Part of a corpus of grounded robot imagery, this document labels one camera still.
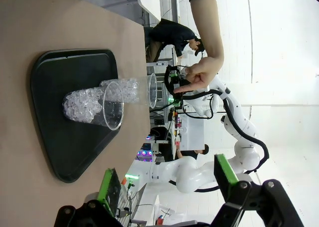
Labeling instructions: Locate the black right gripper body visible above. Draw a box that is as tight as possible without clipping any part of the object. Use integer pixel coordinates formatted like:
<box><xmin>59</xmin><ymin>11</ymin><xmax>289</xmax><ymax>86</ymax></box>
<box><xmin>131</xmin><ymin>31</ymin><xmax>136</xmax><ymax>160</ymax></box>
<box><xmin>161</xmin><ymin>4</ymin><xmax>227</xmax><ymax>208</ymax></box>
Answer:
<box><xmin>164</xmin><ymin>76</ymin><xmax>188</xmax><ymax>98</ymax></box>

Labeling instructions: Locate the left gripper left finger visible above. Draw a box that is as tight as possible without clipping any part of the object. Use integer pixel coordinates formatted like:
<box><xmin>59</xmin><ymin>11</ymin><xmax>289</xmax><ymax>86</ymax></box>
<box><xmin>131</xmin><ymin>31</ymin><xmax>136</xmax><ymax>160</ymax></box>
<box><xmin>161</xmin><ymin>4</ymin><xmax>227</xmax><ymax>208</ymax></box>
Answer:
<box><xmin>53</xmin><ymin>168</ymin><xmax>125</xmax><ymax>227</ymax></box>

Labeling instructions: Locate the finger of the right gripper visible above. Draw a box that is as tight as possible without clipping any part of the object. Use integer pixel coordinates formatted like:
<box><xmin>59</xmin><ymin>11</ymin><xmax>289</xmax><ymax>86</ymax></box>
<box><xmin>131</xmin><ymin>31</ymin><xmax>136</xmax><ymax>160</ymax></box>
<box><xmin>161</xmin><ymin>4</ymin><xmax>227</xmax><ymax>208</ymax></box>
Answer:
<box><xmin>169</xmin><ymin>93</ymin><xmax>184</xmax><ymax>107</ymax></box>
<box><xmin>165</xmin><ymin>65</ymin><xmax>180</xmax><ymax>78</ymax></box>

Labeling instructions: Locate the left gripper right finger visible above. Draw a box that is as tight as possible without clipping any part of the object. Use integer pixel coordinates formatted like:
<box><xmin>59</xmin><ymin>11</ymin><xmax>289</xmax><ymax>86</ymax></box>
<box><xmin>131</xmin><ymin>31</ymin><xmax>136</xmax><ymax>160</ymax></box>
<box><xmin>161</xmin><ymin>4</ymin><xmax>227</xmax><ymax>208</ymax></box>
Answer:
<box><xmin>210</xmin><ymin>153</ymin><xmax>305</xmax><ymax>227</ymax></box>

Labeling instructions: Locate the clear cup with ice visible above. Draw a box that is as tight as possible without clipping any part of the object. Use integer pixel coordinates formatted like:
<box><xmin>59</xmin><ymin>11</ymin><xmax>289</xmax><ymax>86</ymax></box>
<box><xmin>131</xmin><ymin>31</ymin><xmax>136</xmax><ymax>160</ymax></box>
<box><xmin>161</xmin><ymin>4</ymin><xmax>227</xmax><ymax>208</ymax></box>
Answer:
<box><xmin>62</xmin><ymin>81</ymin><xmax>125</xmax><ymax>131</ymax></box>
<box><xmin>99</xmin><ymin>73</ymin><xmax>158</xmax><ymax>110</ymax></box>

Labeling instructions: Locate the person's right forearm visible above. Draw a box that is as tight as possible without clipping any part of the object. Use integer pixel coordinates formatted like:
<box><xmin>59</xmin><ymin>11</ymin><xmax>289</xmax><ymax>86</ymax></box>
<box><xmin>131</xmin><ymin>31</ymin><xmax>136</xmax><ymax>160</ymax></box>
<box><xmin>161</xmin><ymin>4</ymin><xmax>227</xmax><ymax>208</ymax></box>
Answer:
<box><xmin>189</xmin><ymin>0</ymin><xmax>225</xmax><ymax>66</ymax></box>

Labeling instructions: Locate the person's right hand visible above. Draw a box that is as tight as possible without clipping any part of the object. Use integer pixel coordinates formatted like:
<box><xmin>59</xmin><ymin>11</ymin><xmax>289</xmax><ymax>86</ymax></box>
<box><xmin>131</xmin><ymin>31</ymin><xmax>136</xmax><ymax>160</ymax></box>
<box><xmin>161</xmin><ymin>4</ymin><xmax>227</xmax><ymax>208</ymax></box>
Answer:
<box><xmin>173</xmin><ymin>57</ymin><xmax>224</xmax><ymax>94</ymax></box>

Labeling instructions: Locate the white cabinet box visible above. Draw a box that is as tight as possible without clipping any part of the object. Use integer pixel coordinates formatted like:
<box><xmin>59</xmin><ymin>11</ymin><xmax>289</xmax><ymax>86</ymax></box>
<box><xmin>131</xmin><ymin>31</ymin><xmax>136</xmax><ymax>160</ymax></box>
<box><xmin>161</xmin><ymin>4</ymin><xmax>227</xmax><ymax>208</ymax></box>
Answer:
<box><xmin>178</xmin><ymin>113</ymin><xmax>205</xmax><ymax>151</ymax></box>

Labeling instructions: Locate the bending person in black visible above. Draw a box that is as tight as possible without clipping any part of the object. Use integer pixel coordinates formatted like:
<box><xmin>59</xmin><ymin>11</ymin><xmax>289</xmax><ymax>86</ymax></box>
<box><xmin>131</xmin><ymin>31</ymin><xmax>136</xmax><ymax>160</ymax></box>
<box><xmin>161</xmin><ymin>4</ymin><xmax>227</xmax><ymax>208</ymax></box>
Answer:
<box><xmin>144</xmin><ymin>18</ymin><xmax>205</xmax><ymax>63</ymax></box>

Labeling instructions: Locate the seated person in black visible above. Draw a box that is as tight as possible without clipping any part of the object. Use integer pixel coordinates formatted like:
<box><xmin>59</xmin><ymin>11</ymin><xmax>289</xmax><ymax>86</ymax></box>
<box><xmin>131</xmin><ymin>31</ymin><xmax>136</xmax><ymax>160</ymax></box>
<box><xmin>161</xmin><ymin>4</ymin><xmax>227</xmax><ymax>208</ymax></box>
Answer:
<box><xmin>175</xmin><ymin>144</ymin><xmax>210</xmax><ymax>161</ymax></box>

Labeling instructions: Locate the computer with coloured fans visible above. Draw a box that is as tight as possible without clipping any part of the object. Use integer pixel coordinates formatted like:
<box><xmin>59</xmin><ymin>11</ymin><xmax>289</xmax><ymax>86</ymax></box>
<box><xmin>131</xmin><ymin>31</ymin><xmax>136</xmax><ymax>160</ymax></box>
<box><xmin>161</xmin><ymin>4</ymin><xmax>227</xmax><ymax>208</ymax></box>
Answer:
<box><xmin>136</xmin><ymin>148</ymin><xmax>154</xmax><ymax>163</ymax></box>

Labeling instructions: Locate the black plastic tray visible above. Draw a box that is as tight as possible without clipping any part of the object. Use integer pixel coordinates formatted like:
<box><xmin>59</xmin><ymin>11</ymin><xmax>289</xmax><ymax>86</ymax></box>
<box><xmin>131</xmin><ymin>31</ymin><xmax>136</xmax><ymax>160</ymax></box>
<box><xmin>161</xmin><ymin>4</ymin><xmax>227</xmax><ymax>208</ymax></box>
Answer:
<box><xmin>30</xmin><ymin>48</ymin><xmax>123</xmax><ymax>184</ymax></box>

